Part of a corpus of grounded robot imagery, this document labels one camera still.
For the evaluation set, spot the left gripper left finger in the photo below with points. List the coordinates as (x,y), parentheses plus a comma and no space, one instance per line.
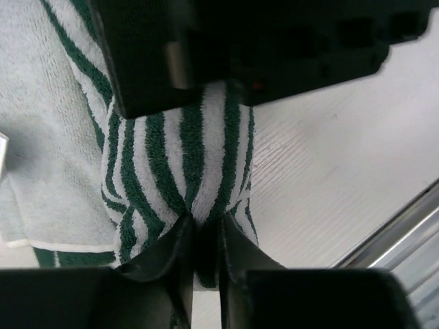
(159,290)

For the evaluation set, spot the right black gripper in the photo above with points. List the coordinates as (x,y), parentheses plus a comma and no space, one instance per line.
(160,54)

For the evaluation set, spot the green white striped towel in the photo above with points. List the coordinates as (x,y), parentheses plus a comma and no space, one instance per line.
(81,185)

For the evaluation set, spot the aluminium mounting rail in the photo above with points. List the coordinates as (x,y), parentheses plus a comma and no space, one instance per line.
(407,245)

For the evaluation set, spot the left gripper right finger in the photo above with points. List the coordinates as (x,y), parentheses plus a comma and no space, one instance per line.
(243,271)

